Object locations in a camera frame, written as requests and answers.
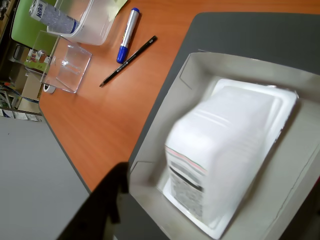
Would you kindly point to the blue white marker pen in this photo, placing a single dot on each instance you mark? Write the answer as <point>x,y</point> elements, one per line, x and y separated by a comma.
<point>128,32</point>

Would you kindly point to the dark gray table mat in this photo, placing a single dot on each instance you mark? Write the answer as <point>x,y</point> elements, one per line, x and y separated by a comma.
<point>250,32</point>

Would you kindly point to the white tape roll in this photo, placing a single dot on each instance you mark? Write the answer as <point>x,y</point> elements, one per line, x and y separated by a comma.
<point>48,88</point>

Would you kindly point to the Milkis drink can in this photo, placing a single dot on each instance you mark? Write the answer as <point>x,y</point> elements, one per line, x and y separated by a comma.
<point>50,15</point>

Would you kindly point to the clear acrylic box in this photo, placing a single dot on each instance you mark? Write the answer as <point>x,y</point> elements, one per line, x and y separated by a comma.
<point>72,67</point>

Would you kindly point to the white packaged sandwich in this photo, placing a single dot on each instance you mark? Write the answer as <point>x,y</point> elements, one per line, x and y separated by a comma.
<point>225,140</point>

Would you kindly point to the green chair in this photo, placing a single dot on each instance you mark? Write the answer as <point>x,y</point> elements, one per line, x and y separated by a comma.
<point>22,25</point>

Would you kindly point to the yellow green paper note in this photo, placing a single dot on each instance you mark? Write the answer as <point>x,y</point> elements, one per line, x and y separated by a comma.
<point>117,7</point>

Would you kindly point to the black pencil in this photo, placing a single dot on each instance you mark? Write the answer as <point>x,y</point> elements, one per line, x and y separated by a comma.
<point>130,60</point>

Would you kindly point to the gray paper box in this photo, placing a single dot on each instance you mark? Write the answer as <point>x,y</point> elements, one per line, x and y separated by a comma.
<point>250,67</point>

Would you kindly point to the translucent plastic container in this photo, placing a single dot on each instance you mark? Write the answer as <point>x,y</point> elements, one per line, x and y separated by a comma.
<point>92,22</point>

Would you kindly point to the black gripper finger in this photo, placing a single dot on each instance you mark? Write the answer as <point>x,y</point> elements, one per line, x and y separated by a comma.
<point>100,207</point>

